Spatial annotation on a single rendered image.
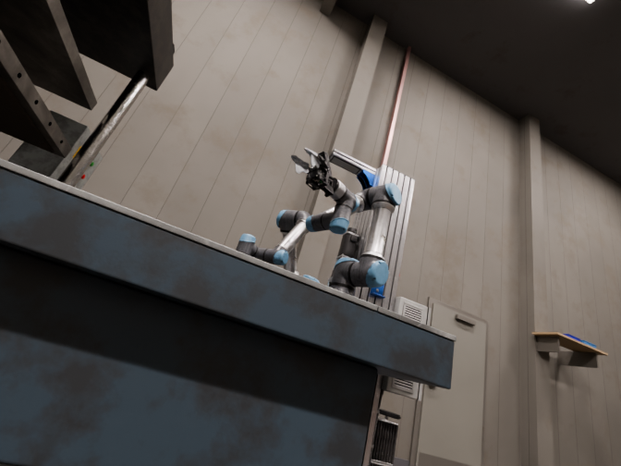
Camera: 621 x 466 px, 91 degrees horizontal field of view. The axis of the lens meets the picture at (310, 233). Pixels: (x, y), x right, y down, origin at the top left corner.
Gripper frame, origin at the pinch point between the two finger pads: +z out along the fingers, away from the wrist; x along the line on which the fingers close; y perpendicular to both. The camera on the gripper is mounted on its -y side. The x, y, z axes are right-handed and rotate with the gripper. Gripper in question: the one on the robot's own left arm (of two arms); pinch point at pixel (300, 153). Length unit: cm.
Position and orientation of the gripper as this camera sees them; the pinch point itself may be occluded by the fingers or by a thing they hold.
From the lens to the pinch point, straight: 118.4
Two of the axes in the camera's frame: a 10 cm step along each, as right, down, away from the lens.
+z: -6.5, -4.7, -6.0
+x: -7.4, 2.2, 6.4
